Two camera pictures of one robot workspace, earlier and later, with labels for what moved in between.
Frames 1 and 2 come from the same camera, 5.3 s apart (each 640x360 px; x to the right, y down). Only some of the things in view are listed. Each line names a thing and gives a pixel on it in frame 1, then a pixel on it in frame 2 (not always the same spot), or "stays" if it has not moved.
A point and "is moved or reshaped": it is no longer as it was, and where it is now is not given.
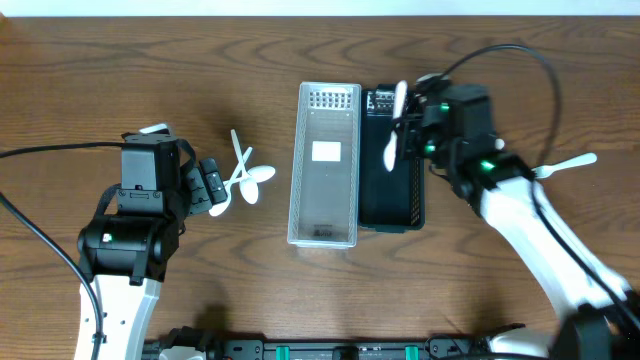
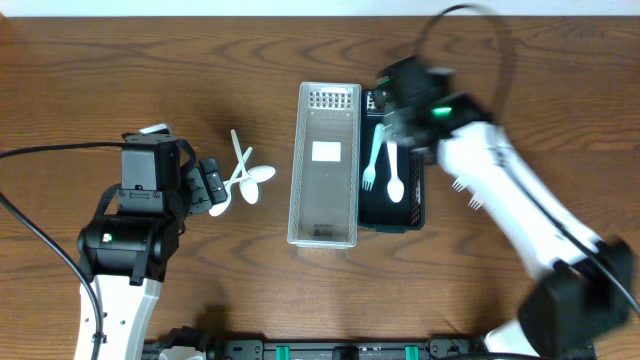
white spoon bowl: x=217 y=208 stays
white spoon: x=248 y=186 stays
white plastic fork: x=546 y=170 → x=369 y=174
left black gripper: x=198 y=184 stays
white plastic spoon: x=398 y=112 is moved or reshaped
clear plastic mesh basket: x=323 y=208 stays
